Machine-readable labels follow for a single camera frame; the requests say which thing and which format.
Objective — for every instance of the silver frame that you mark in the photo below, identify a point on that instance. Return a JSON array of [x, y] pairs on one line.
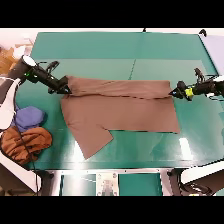
[[106, 181]]

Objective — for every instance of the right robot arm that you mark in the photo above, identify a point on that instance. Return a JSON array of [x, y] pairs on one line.
[[208, 86]]

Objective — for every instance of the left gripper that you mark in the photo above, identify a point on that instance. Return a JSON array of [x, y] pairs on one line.
[[59, 86]]

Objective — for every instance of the brown T-shirt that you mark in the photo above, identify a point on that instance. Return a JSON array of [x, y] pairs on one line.
[[120, 110]]

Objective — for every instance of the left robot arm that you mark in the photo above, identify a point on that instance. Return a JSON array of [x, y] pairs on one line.
[[20, 71]]

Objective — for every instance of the blue garment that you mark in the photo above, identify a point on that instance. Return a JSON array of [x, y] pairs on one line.
[[28, 117]]

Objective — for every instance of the orange-brown garment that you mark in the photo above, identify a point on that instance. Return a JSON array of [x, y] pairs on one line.
[[25, 142]]

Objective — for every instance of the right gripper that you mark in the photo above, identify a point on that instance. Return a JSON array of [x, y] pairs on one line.
[[181, 90]]

